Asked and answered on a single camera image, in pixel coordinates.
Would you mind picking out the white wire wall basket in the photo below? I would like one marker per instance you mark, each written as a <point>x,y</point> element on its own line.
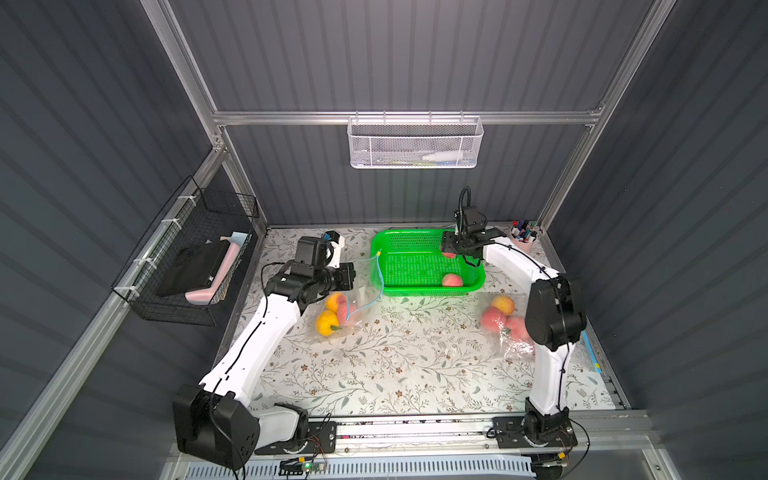
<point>399,142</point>

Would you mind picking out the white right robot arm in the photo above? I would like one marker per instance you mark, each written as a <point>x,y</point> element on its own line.
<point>546,412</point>

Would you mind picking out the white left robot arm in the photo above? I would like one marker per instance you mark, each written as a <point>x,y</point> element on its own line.
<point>212,419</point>

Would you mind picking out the black flat case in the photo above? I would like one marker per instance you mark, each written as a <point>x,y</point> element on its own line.
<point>192,269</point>

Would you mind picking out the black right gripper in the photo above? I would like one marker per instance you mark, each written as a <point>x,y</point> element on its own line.
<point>453,243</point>

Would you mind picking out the clear zip-top bag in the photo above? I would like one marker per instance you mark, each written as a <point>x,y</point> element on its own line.
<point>550,325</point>
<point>367,291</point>

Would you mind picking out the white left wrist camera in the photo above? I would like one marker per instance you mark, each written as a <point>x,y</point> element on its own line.
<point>335,245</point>

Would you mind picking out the white tube in basket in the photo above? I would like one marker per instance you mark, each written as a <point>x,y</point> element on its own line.
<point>444,157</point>

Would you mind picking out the pink handle tool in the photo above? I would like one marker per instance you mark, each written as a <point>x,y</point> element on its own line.
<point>211,294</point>

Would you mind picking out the red yellow peach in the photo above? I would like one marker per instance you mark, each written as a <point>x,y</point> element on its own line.
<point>504,304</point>

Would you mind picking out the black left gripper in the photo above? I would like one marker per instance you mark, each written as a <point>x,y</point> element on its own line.
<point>345,276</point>

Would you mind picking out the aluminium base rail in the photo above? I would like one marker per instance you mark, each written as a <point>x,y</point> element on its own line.
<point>414,429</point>

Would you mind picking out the green plastic basket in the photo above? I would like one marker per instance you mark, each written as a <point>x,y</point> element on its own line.
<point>413,264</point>

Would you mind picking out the black wire side basket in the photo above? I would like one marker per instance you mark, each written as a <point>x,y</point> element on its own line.
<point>196,215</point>

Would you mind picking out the pink metal pen bucket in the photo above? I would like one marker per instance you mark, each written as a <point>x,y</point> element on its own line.
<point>524,234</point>

